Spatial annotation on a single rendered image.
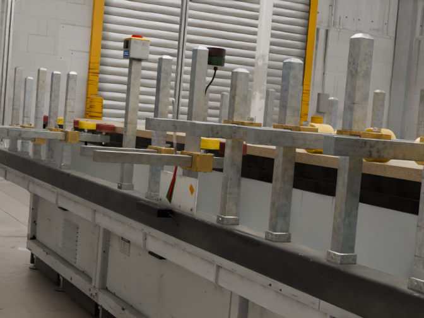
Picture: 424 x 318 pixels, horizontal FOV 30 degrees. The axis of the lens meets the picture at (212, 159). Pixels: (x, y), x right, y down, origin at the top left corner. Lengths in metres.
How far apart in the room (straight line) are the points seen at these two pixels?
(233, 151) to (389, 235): 0.46
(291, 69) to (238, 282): 0.57
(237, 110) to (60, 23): 8.19
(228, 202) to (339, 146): 0.84
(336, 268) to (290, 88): 0.45
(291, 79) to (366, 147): 0.58
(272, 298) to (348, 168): 0.44
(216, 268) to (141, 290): 1.14
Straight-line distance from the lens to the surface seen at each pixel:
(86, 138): 3.42
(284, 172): 1.82
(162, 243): 2.47
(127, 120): 2.73
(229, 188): 2.04
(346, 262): 1.63
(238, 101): 2.03
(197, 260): 2.25
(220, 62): 2.28
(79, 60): 10.19
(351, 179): 1.62
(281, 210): 1.83
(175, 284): 2.93
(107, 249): 3.60
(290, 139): 1.48
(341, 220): 1.62
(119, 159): 2.14
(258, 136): 1.45
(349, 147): 1.25
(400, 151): 1.31
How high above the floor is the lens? 0.97
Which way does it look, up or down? 3 degrees down
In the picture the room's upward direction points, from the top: 5 degrees clockwise
